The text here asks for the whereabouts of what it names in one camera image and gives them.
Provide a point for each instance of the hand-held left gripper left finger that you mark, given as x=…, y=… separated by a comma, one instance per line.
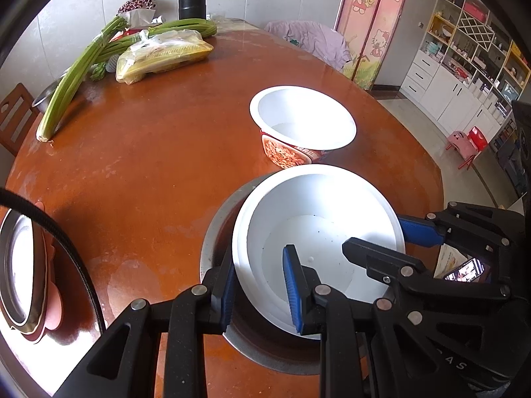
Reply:
x=227, y=298

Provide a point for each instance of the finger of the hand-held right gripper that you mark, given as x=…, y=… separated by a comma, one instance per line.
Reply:
x=386, y=259
x=421, y=230

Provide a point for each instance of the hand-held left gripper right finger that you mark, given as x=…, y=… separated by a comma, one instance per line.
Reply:
x=292, y=290

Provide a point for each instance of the large steel bowl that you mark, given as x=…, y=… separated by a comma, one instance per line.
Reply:
x=265, y=354

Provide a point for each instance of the white paper noodle bowl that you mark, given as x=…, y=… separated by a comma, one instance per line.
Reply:
x=315, y=199
x=303, y=124

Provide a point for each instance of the shallow steel pan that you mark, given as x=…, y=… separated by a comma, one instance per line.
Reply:
x=20, y=265

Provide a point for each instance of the paper booklet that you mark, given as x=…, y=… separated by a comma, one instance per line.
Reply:
x=446, y=259

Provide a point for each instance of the smartphone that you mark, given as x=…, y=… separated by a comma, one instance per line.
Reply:
x=466, y=271

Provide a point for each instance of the pink plastic stool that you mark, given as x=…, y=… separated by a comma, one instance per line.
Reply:
x=456, y=139

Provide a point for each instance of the red plastic stool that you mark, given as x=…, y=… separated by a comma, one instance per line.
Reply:
x=477, y=141

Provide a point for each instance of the white shelf cabinet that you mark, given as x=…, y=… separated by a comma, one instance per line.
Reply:
x=452, y=91

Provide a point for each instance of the purple cloth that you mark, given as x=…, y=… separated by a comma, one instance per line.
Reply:
x=311, y=41

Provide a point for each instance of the plastic bag of corn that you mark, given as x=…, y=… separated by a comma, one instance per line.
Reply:
x=161, y=56

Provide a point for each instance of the white foam fruit net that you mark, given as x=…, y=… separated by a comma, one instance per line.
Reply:
x=112, y=64

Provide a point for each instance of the small green vegetable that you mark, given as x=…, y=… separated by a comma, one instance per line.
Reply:
x=98, y=71

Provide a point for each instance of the celery bunch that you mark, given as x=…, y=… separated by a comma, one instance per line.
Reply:
x=62, y=91

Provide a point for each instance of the small steel bowl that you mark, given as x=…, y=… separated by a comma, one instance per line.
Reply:
x=43, y=97

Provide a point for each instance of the green long beans bunch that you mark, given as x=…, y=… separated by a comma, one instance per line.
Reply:
x=186, y=27

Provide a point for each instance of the brown wooden slatted chair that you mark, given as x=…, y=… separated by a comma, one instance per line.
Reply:
x=14, y=120

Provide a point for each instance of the tissue box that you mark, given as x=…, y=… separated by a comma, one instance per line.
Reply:
x=143, y=18

